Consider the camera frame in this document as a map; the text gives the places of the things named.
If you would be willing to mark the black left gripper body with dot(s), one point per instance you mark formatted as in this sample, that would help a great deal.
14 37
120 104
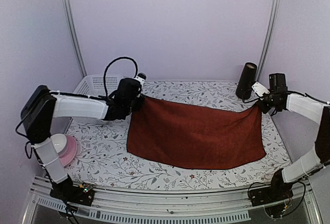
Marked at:
139 105

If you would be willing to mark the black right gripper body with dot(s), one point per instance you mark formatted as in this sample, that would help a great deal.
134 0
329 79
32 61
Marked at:
265 108

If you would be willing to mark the dark red towel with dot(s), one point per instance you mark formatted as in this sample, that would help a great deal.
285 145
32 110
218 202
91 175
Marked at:
195 137

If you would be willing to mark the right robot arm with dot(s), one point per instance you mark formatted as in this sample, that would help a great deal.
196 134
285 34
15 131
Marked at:
306 132

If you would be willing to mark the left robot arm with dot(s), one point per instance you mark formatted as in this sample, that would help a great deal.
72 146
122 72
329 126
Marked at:
45 105

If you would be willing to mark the black cylinder cup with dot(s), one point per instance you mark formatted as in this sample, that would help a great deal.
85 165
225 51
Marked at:
246 81

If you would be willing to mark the white plastic basket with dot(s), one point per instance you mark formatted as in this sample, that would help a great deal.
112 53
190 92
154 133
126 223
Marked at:
94 84

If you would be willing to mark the floral tablecloth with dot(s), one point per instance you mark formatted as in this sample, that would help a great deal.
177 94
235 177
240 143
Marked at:
102 156

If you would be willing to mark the white bowl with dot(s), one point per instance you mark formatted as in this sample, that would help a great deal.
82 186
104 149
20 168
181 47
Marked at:
60 143

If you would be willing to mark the pink plate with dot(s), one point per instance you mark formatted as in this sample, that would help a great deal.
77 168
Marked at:
71 150

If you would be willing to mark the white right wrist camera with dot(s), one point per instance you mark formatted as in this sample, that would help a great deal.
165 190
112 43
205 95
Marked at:
260 90

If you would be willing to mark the right aluminium frame post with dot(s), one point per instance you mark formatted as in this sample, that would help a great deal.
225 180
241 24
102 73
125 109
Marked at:
268 37

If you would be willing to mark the aluminium frame post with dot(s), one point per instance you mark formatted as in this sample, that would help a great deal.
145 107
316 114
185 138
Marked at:
268 37
74 37

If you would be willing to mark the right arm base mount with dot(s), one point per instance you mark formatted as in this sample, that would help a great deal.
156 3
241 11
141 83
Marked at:
268 195

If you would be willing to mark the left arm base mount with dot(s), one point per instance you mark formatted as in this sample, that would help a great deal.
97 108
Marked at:
67 192

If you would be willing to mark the front aluminium rail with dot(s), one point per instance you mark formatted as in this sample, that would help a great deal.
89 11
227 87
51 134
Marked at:
124 205

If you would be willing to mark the left aluminium frame post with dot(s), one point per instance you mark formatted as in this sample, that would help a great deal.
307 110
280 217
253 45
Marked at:
74 37

